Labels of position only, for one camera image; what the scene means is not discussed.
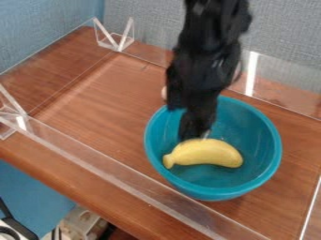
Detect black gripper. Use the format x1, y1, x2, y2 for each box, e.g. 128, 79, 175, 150
165, 43, 241, 141

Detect yellow toy banana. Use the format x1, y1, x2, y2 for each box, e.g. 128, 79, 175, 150
163, 139, 243, 169

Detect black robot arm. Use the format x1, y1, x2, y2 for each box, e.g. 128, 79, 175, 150
163, 0, 251, 141

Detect white toy object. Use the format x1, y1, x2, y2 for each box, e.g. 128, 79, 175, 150
160, 86, 167, 100

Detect blue plastic bowl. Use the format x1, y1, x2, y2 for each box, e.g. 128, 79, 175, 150
144, 97, 282, 201

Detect clear acrylic back barrier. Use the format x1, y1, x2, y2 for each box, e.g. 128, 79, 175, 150
122, 41, 321, 121

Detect clear acrylic barrier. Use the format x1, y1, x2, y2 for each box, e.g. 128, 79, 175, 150
122, 41, 321, 121
0, 84, 270, 240

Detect clear acrylic front barrier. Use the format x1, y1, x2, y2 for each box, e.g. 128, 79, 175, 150
0, 84, 270, 240

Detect white power strip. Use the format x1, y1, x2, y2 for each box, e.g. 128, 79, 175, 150
49, 205, 109, 240

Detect black chair part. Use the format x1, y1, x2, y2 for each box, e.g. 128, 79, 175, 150
0, 198, 38, 240

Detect clear acrylic corner bracket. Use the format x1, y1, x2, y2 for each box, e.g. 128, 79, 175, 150
92, 18, 134, 53

